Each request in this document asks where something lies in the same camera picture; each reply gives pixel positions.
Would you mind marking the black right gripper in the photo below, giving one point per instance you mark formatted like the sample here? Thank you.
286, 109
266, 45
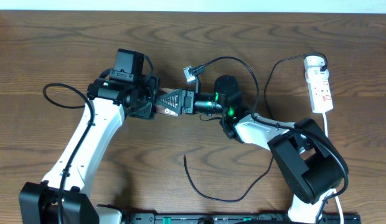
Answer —
186, 98

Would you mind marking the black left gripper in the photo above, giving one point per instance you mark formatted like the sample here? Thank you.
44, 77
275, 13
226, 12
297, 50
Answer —
152, 82

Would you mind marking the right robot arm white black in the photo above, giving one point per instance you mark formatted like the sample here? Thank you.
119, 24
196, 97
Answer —
311, 166

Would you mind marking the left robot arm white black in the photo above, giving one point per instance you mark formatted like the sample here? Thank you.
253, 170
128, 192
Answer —
63, 196

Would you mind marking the white USB charger plug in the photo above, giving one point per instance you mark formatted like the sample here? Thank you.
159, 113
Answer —
313, 61

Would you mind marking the white power strip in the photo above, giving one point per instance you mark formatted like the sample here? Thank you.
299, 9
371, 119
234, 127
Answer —
319, 90

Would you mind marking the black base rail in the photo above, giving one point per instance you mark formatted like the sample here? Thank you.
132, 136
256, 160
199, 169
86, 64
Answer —
226, 218

